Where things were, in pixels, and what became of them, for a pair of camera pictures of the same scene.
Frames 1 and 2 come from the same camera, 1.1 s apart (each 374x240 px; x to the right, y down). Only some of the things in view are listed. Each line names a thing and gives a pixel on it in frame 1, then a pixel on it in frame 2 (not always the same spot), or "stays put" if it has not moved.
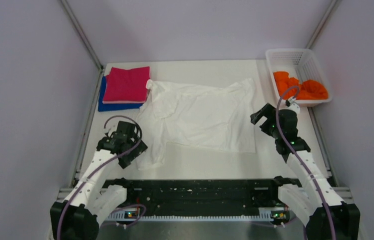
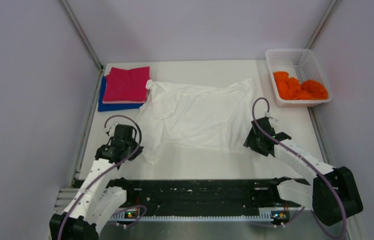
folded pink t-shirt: [119, 102] stays put
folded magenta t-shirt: [122, 84] stays put
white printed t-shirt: [215, 118] stays put
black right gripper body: [274, 135] -> [253, 141]
